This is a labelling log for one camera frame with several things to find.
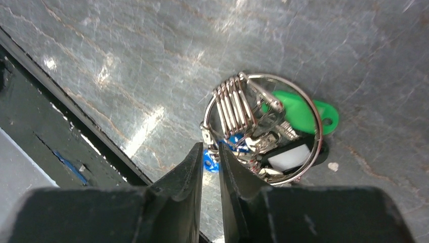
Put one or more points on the large silver keyring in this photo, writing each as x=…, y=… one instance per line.
x=244, y=104

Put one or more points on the blue key tag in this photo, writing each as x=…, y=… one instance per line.
x=211, y=157

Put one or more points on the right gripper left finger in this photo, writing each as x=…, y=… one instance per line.
x=172, y=205

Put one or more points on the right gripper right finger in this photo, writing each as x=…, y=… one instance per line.
x=247, y=216

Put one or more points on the green key tag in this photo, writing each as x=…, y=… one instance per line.
x=300, y=116

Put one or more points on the black and white key fob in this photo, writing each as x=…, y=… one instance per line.
x=288, y=157

